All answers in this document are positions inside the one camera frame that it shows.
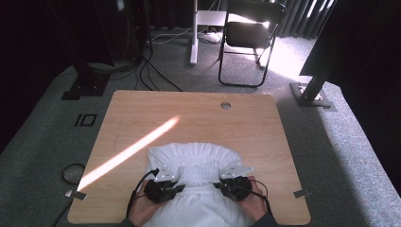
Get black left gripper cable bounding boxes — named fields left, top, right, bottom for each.
left=126, top=167, right=161, bottom=218

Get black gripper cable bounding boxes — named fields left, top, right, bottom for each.
left=126, top=167, right=161, bottom=218
left=252, top=179, right=274, bottom=218

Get black tape floor mark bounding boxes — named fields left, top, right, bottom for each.
left=74, top=113, right=98, bottom=128

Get black metal stand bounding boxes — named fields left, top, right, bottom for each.
left=289, top=64, right=337, bottom=112
left=46, top=0, right=112, bottom=101

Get black folding chair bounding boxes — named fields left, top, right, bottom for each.
left=218, top=1, right=287, bottom=88

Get person's right hand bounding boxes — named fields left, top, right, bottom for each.
left=236, top=175, right=269, bottom=222

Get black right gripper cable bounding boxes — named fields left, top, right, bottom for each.
left=252, top=179, right=274, bottom=218

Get grey tape piece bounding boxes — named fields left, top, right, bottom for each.
left=64, top=189, right=88, bottom=201
left=292, top=188, right=313, bottom=200

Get black cable ring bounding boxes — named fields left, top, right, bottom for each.
left=61, top=163, right=87, bottom=185

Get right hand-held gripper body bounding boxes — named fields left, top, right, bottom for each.
left=219, top=165, right=255, bottom=202

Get black floor cables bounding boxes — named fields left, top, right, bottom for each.
left=134, top=46, right=183, bottom=93

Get white garment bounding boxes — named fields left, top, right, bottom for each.
left=143, top=142, right=253, bottom=227

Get white desk leg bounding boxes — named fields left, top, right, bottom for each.
left=188, top=0, right=228, bottom=66

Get grey pleated curtain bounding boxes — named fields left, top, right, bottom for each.
left=273, top=0, right=336, bottom=40

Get white floor cables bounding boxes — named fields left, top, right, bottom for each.
left=150, top=26, right=222, bottom=45

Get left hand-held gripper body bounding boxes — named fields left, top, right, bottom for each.
left=144, top=164, right=182, bottom=204

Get person's left hand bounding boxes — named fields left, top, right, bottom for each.
left=127, top=181, right=168, bottom=227

